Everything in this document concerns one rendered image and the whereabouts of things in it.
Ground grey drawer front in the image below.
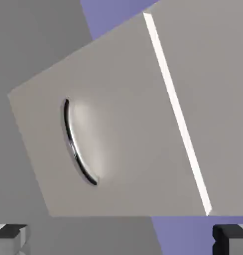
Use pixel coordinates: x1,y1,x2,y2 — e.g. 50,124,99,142
7,12,208,217

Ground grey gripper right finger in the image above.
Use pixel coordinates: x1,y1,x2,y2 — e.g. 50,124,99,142
212,224,243,255

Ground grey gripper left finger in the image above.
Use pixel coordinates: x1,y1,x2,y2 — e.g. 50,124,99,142
0,224,28,255

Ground curved dark metal handle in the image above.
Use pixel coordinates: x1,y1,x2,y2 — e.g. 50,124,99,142
63,98,98,186

